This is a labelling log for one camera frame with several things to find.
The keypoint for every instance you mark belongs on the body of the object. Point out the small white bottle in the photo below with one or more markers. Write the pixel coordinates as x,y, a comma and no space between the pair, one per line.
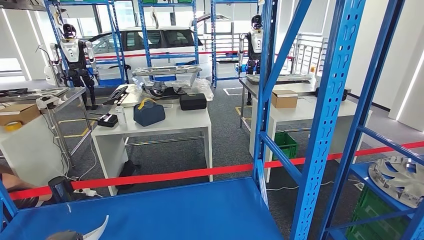
120,116

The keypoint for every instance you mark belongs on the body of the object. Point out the yellow tape roll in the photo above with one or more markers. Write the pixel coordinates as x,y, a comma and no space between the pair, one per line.
13,126

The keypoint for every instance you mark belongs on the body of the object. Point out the white metal railing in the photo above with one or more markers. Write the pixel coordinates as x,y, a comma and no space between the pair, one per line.
308,56

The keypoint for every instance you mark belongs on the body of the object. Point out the black white humanoid robot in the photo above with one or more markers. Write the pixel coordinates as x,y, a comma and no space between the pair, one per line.
74,53
255,43

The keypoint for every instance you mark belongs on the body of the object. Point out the white handheld device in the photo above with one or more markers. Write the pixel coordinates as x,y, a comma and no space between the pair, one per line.
49,101

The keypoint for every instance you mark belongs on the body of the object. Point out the white power strip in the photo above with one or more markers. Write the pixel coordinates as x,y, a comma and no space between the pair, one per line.
84,192

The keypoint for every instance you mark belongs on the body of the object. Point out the brown cardboard box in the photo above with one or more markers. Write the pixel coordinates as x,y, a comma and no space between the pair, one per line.
18,114
285,99

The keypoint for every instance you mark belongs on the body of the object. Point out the white plastic shell part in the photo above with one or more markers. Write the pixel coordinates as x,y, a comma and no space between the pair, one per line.
96,232

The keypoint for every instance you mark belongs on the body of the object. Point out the black button panel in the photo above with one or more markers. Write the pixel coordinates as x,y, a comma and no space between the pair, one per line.
116,95

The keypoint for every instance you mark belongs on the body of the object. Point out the round grey metal disc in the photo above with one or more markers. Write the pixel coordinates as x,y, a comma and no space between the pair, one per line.
397,180

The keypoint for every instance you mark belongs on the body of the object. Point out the long grey metal panel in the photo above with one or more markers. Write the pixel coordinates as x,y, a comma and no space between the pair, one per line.
167,70

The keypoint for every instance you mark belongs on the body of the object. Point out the white car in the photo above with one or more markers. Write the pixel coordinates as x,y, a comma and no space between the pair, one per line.
159,39

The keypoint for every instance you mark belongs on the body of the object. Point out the clear plastic wrap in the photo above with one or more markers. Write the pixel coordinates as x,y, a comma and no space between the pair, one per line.
202,86

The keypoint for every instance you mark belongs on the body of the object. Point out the green plastic crate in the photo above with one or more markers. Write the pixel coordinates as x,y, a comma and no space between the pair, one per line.
374,208
285,145

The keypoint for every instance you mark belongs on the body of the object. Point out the stainless steel table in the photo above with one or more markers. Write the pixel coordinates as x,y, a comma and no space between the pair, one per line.
74,94
258,89

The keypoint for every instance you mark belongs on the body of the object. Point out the black bag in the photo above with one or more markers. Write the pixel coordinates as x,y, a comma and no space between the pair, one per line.
127,169

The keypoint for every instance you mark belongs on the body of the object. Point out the white rectangular table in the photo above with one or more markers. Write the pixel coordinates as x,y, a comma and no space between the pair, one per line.
298,112
30,149
172,121

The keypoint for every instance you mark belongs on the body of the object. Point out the black barrier post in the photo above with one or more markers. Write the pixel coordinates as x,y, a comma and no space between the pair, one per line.
61,189

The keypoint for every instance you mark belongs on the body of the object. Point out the red barrier tape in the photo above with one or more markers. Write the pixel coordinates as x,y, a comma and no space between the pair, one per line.
165,175

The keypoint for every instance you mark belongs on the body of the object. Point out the black hard case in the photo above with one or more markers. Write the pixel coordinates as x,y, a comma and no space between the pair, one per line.
346,95
193,101

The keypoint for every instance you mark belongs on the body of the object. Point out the black device with antenna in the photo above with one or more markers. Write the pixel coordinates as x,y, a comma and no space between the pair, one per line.
107,120

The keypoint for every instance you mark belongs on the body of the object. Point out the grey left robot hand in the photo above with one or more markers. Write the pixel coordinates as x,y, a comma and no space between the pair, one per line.
63,236

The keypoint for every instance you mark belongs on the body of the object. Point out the person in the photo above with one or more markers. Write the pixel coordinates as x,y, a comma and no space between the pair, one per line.
20,185

